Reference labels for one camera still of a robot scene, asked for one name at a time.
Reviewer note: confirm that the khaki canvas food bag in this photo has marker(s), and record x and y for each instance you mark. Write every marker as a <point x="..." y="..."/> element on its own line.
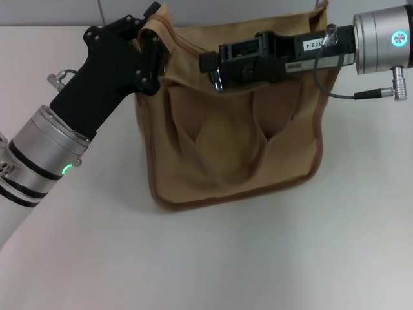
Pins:
<point x="232" y="145"/>

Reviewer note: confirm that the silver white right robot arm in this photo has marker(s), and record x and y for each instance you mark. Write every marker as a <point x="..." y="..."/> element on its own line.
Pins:
<point x="377" y="42"/>

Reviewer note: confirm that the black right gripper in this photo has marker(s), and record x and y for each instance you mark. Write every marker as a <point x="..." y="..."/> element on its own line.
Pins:
<point x="290" y="45"/>

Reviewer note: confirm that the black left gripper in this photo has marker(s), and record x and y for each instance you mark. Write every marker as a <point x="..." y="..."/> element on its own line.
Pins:
<point x="100" y="77"/>

